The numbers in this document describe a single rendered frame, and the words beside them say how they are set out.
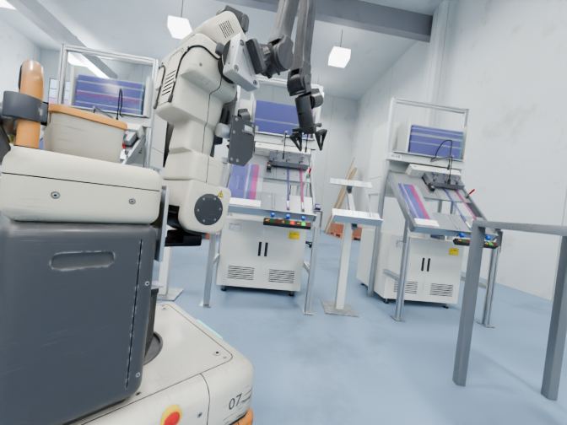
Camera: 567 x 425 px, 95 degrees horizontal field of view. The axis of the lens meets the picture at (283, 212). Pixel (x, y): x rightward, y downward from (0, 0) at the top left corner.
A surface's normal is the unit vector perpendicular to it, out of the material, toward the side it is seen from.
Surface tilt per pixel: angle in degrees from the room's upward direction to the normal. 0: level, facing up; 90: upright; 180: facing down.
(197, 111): 90
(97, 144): 92
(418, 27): 90
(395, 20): 90
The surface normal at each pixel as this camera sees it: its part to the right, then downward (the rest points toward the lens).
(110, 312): 0.73, 0.10
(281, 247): 0.10, 0.04
